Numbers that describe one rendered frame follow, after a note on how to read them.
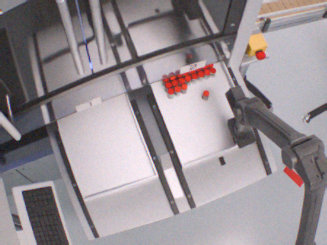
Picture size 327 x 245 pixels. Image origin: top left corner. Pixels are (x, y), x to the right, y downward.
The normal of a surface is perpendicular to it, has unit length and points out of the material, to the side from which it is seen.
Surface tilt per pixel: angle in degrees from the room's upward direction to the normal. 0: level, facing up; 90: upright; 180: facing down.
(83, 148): 0
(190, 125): 0
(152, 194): 0
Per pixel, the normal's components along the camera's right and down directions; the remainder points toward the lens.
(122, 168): 0.02, -0.25
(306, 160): -0.03, -0.58
